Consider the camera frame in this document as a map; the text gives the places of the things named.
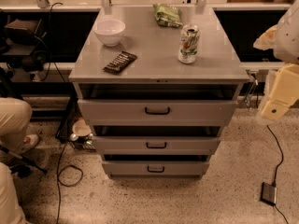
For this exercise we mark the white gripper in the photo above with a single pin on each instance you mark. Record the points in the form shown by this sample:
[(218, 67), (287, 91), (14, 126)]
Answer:
[(288, 39)]

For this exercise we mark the grey drawer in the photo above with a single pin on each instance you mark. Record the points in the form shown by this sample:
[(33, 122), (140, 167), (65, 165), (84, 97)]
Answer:
[(111, 139), (157, 104), (155, 165)]

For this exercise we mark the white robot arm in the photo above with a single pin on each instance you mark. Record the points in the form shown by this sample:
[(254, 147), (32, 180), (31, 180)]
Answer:
[(283, 39)]

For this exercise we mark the grey drawer cabinet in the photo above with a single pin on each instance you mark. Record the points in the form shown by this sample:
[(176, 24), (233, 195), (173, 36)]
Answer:
[(156, 48)]

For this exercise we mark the grey bottom drawer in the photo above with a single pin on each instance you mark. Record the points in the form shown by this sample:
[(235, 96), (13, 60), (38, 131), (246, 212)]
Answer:
[(155, 165)]

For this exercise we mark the grey top drawer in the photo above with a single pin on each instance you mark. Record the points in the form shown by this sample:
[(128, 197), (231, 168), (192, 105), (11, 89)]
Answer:
[(157, 104)]

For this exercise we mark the black power adapter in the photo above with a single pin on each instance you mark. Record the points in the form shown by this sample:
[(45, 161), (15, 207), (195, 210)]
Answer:
[(269, 193)]

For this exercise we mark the white green soda can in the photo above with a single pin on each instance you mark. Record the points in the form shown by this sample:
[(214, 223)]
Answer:
[(188, 44)]

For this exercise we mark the green chip bag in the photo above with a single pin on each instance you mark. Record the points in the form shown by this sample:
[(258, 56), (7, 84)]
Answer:
[(167, 16)]

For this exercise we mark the dark snack bar wrapper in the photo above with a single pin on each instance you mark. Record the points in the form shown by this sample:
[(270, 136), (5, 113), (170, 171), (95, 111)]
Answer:
[(118, 64)]

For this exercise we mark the white bowl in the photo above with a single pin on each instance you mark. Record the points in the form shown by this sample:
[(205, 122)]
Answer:
[(109, 32)]

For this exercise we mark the black tripod leg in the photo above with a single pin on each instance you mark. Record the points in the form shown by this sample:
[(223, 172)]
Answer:
[(21, 170)]

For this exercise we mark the white sneaker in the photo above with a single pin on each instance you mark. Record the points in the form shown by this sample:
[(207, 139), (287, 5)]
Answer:
[(30, 142)]

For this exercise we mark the dark equipment on shelf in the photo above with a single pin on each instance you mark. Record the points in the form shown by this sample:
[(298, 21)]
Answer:
[(19, 45)]

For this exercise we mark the wire basket with items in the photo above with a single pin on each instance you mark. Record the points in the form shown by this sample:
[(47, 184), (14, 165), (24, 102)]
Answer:
[(73, 128)]

